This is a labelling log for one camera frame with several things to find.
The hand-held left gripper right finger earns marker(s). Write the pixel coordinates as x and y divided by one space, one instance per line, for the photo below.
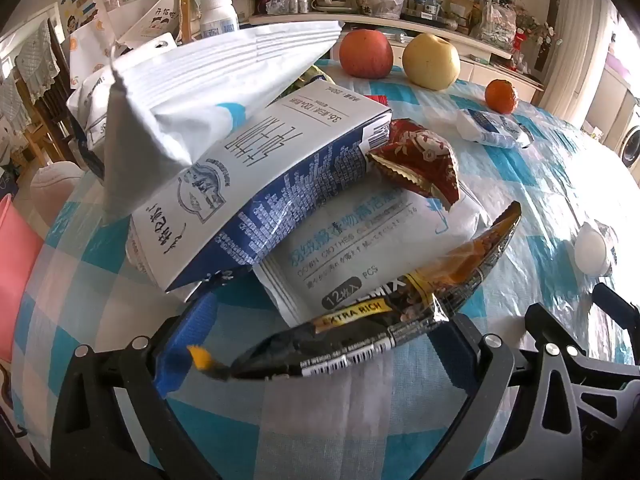
457 355

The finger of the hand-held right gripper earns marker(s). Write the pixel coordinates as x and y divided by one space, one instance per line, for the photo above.
542 322
612 305

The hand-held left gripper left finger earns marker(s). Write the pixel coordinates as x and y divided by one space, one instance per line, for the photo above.
182 345

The black coffee sachet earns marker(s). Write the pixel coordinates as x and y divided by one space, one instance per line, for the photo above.
350 335

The white wipes packet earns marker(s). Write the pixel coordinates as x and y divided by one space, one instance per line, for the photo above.
340 260

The blue white milk carton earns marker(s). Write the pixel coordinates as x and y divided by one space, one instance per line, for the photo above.
280 185

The red cartoon snack packet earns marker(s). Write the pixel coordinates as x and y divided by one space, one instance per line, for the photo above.
376 100

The yellow wrapper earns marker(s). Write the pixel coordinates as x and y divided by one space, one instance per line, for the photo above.
311 77

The white plastic cup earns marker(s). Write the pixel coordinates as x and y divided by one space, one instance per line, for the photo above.
592 252

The blue checkered tablecloth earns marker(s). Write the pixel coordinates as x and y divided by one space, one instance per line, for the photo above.
525 185

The washing machine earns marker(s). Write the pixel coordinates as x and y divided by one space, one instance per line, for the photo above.
632 140

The white blue plastic pouch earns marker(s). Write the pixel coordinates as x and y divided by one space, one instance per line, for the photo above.
485 127

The dark red snack wrapper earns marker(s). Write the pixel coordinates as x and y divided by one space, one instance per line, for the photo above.
420 155

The white round stool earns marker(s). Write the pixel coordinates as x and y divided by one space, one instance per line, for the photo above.
52 185

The orange tangerine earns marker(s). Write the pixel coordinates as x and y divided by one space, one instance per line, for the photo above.
500 96

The wooden chair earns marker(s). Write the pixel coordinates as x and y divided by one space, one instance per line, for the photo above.
47 125

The large white paper packet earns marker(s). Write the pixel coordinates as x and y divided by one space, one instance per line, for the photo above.
200 85

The white cabinet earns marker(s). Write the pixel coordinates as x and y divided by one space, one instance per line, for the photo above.
475 67

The yellow pear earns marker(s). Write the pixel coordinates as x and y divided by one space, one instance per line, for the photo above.
431 62

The printed plastic bag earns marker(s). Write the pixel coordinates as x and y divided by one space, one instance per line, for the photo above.
497 25

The red apple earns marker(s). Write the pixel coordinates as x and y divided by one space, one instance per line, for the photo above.
365 55

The grey lace cloth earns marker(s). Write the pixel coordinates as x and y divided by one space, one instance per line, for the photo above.
37 60

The white plastic bottle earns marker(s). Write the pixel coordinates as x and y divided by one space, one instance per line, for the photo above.
217 15

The row of small glass bottles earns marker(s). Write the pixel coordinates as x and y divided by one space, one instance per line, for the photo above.
287 4

